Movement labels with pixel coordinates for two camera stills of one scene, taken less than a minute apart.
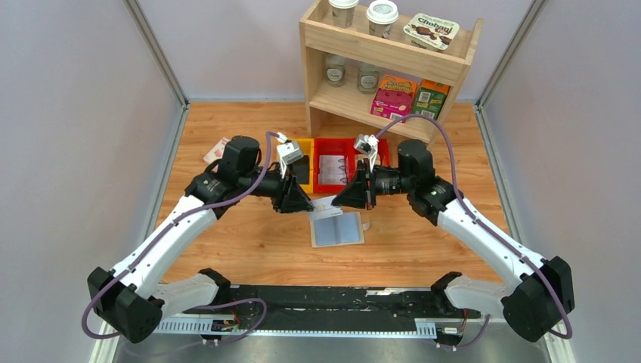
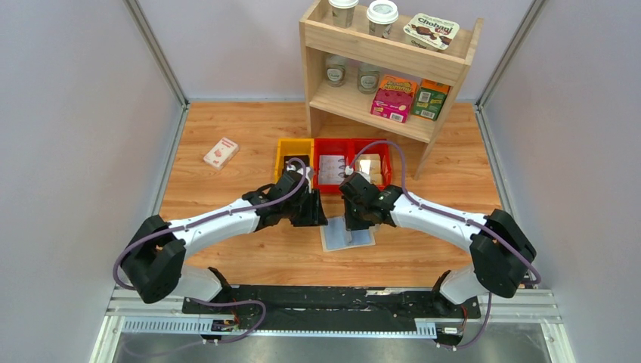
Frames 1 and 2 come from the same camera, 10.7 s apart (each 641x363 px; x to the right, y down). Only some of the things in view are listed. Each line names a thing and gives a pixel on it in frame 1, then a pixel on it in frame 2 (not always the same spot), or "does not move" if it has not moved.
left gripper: (295, 200) → (315, 215)
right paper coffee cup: (381, 14) does not move
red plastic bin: (351, 154) does not move
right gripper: (354, 196) → (352, 224)
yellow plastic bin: (307, 145) does not move
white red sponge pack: (217, 152) does not move
